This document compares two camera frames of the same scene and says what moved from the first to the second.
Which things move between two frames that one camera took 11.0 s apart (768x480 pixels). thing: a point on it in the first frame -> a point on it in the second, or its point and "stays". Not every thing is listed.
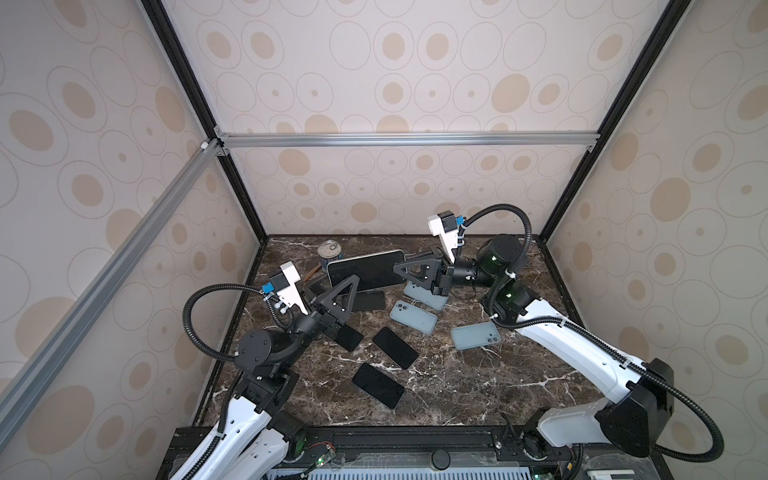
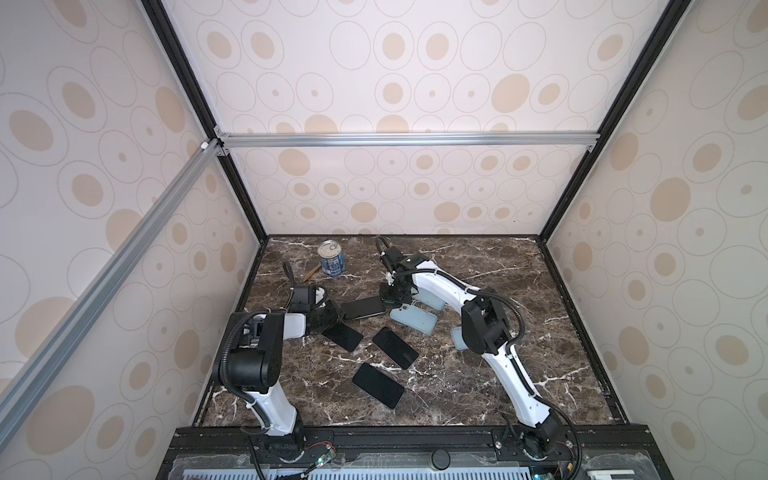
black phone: x=378 y=385 stays
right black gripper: x=431 y=274 -> x=390 y=303
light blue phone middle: x=415 y=317 stays
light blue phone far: x=424 y=295 stays
